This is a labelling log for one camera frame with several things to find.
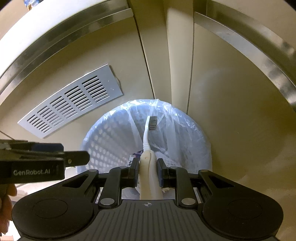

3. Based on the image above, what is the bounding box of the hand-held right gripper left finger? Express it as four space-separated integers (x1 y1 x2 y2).
58 160 140 208

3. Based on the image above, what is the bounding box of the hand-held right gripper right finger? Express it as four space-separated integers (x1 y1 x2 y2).
157 159 234 208

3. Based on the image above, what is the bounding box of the trash bin with blue bag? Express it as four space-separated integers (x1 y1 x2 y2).
80 98 212 200

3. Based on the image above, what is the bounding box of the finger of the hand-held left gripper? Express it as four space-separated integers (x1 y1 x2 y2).
10 142 64 152
14 150 90 166

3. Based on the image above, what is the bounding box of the person's left hand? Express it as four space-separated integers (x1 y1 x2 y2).
0 184 18 235

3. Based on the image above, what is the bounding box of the beige corner cabinet panel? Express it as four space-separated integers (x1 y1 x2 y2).
127 0 208 114

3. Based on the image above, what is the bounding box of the beige cabinet door with vent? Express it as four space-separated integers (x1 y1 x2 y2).
0 0 154 190

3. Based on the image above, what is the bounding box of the silver cabinet vent grille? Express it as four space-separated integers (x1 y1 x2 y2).
17 64 124 139

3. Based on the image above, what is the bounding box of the white electric toothbrush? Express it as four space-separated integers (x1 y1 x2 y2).
139 115 163 200

